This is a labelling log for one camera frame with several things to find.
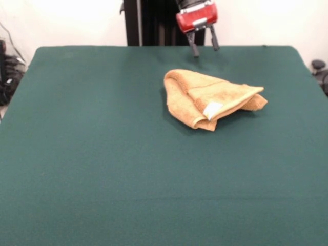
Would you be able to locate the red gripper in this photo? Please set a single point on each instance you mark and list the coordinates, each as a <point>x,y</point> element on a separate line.
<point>187,21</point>

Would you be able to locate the tan terry towel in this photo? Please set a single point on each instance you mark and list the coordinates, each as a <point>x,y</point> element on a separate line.
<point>179,102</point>

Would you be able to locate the dark green tablecloth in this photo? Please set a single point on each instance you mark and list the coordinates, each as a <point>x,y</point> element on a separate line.
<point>102,153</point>

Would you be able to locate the black equipment pile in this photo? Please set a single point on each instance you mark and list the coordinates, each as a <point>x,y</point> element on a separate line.
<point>11,77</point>

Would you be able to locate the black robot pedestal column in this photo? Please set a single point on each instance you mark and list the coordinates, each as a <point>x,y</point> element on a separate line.
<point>133,25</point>

